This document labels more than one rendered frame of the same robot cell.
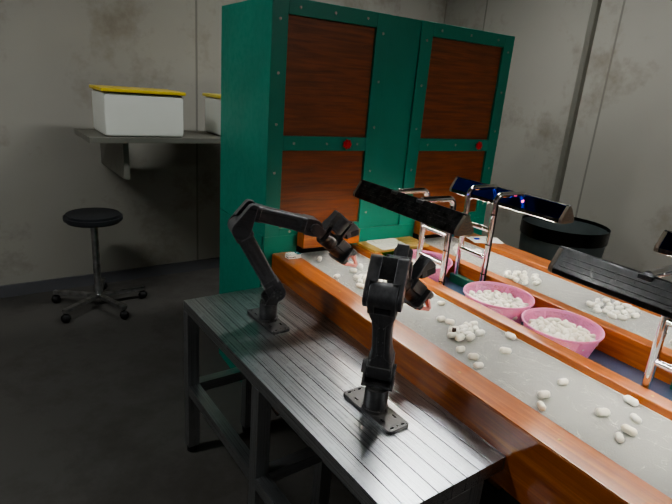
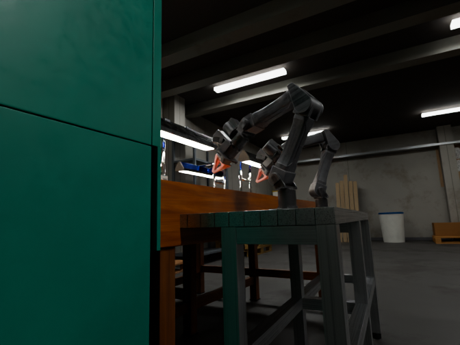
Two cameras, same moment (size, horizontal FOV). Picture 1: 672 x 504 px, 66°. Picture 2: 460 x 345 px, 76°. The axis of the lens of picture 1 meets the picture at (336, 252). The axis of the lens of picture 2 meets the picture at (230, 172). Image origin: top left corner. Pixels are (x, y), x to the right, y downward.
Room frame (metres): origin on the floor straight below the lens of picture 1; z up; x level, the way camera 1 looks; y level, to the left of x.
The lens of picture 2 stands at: (2.28, 1.06, 0.64)
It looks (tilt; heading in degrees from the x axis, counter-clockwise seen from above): 10 degrees up; 245
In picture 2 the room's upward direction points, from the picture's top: 2 degrees counter-clockwise
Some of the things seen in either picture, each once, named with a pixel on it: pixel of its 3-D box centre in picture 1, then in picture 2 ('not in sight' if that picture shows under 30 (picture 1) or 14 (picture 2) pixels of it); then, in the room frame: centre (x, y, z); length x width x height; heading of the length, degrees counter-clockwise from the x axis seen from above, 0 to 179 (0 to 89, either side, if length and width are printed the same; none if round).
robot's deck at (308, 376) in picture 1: (374, 347); (255, 219); (1.57, -0.16, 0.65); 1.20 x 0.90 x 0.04; 37
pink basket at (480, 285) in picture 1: (496, 305); not in sight; (1.86, -0.64, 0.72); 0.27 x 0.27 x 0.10
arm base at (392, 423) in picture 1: (375, 397); (322, 205); (1.18, -0.14, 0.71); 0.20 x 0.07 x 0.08; 37
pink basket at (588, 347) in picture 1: (559, 336); not in sight; (1.63, -0.79, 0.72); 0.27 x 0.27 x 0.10
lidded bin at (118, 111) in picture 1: (137, 111); not in sight; (3.16, 1.25, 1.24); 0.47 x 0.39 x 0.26; 127
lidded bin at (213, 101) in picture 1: (243, 115); not in sight; (3.57, 0.69, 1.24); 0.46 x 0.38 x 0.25; 127
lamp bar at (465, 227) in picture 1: (407, 204); (175, 131); (1.93, -0.26, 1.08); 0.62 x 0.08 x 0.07; 33
